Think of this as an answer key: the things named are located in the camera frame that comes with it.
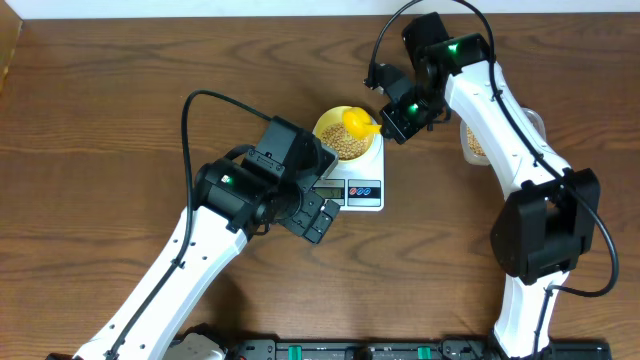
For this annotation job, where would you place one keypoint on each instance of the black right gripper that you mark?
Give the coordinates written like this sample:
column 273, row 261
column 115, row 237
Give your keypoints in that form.
column 401, row 130

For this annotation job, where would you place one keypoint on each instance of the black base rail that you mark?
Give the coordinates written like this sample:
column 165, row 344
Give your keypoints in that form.
column 452, row 348

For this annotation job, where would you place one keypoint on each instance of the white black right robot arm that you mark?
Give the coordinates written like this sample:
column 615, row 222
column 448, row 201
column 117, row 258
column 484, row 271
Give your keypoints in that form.
column 550, row 210

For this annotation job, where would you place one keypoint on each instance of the white digital kitchen scale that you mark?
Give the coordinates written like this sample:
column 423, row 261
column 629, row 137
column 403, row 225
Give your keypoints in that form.
column 358, row 185

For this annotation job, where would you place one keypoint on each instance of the yellow plastic measuring scoop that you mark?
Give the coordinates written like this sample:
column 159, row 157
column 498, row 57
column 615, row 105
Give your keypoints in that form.
column 359, row 124

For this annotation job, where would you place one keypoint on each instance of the soybeans in yellow bowl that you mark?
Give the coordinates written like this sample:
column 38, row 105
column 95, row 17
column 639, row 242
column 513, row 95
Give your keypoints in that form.
column 348, row 148

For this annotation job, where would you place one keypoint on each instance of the pile of soybeans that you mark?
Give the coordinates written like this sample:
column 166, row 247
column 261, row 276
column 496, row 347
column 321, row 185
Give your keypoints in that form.
column 474, row 144

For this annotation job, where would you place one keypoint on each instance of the clear plastic bean container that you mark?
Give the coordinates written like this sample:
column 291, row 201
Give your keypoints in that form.
column 534, row 118

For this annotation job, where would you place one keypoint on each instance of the yellow plastic bowl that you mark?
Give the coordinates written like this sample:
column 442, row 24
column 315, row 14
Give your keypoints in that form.
column 333, row 116

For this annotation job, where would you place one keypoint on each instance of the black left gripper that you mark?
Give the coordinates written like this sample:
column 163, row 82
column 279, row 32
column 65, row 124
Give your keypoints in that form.
column 301, row 220

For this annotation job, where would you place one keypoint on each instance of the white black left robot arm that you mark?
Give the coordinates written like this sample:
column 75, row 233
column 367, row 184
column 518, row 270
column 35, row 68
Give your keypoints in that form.
column 231, row 200

